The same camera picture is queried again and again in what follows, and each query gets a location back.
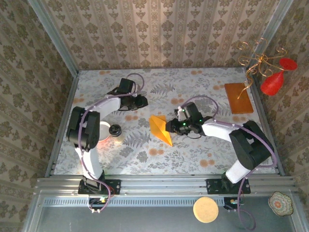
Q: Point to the orange square paper sheet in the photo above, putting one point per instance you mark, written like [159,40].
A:
[158,128]

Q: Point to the black base plate left arm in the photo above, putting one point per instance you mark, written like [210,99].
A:
[113,187]

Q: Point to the black base plate right arm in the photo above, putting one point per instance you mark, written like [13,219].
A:
[213,186]

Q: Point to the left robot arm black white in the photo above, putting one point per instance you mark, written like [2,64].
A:
[82,130]

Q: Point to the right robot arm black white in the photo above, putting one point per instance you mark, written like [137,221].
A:
[251,147]

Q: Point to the floral patterned table cover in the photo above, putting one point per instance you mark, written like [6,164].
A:
[144,157]

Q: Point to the beige jar with black lid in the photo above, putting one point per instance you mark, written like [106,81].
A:
[116,135]

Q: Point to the white round bowl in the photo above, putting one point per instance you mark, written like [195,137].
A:
[104,131]

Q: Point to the brown wooden board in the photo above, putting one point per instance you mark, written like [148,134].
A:
[239,99]

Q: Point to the round cork coaster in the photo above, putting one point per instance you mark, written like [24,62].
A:
[205,209]

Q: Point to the small black controller board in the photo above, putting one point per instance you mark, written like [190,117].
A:
[96,204]
[231,204]

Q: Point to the red wine glass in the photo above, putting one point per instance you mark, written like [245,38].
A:
[271,84]

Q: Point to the red and gold ornament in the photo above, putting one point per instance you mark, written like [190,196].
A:
[260,59]

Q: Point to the grey metal shelf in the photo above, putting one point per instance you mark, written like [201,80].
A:
[120,220]

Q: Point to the patterned decorative dish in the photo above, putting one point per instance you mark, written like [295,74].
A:
[280,203]

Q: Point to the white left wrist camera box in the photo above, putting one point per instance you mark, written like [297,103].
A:
[135,95]

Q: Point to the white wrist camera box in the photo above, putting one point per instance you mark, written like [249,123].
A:
[179,114]
[135,95]

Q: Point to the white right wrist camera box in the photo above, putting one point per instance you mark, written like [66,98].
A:
[179,114]

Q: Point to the long aluminium frame rail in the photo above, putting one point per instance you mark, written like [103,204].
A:
[164,184]

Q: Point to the aluminium side rail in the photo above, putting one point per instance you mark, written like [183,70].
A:
[62,120]
[262,108]

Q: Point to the aluminium frame post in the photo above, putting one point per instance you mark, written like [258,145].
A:
[272,24]
[56,39]

